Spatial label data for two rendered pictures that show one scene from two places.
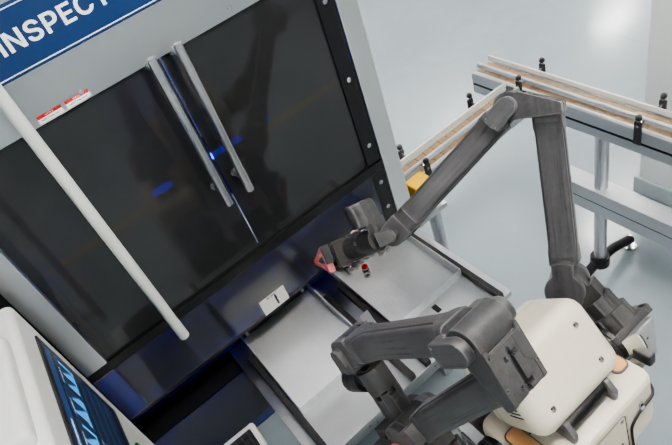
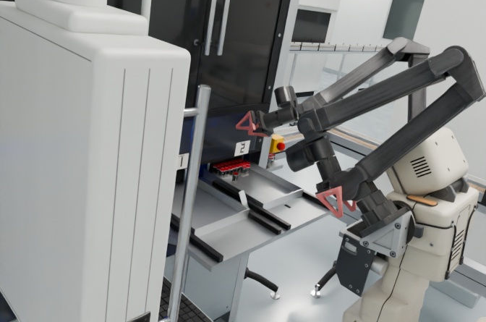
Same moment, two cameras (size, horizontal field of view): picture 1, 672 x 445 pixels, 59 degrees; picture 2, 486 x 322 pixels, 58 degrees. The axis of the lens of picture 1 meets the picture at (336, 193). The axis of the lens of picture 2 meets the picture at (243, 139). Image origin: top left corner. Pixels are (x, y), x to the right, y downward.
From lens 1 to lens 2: 0.99 m
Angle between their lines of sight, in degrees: 30
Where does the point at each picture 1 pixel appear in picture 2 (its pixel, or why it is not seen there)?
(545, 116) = (420, 54)
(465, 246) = not seen: hidden behind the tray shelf
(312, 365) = (197, 215)
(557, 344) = (446, 140)
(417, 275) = (270, 189)
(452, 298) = (297, 204)
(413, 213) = (326, 96)
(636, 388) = (474, 192)
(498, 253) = (267, 256)
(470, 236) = not seen: hidden behind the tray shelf
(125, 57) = not seen: outside the picture
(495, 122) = (393, 49)
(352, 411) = (234, 242)
